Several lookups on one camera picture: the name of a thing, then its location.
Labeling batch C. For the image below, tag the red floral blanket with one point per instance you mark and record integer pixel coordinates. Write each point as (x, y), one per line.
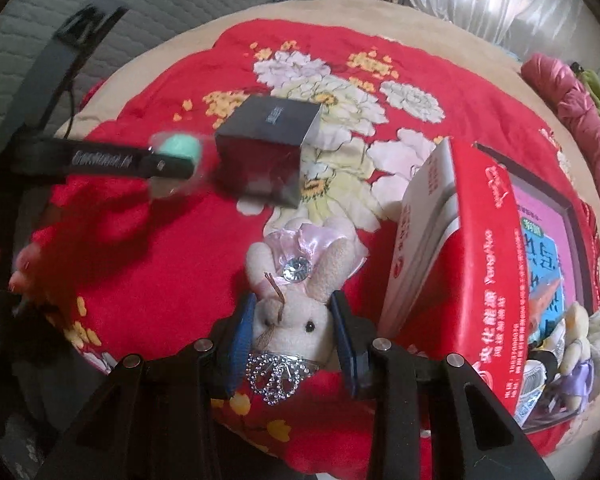
(155, 260)

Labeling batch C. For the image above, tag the pink quilt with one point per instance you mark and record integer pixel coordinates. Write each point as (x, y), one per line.
(575, 105)

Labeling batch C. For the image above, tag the green cloth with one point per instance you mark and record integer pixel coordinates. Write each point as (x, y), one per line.
(597, 90)

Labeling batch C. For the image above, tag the pink book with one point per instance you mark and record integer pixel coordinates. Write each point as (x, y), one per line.
(545, 240)

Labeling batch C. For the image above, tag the grey box tray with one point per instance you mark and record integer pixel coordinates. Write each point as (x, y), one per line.
(530, 185)

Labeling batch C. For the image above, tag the beige bed sheet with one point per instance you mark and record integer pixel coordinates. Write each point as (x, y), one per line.
(430, 25)

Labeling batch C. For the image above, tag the white plush bunny with crown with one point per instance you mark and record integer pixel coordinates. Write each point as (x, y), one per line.
(295, 315)

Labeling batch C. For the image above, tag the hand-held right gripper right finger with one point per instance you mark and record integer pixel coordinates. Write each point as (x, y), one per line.
(347, 345)

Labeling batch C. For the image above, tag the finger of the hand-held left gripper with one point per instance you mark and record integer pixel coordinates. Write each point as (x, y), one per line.
(172, 167)

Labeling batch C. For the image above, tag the person's left hand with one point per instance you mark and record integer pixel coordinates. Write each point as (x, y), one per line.
(25, 272)

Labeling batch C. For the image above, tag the black glossy box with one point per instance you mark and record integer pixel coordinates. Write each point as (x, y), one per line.
(260, 160)

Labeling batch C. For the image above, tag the red tissue pack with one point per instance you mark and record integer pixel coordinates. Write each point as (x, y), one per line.
(480, 285)

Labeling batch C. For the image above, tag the green sponge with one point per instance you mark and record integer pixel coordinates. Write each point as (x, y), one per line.
(180, 146)

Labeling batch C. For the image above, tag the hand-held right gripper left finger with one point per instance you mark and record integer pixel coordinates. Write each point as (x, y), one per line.
(237, 345)

